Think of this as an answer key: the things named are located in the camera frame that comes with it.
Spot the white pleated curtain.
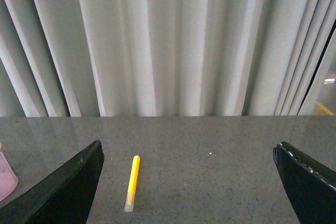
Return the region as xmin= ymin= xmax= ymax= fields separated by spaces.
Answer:
xmin=1 ymin=0 xmax=335 ymax=117

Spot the pink mesh pen cup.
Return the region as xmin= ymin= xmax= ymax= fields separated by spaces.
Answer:
xmin=0 ymin=145 xmax=18 ymax=201

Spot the yellow highlighter pen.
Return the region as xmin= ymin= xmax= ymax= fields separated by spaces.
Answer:
xmin=124 ymin=155 xmax=141 ymax=212

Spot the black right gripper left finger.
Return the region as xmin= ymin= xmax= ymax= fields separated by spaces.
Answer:
xmin=1 ymin=140 xmax=104 ymax=223

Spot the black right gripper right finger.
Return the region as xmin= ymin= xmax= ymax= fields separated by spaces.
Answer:
xmin=273 ymin=142 xmax=335 ymax=223

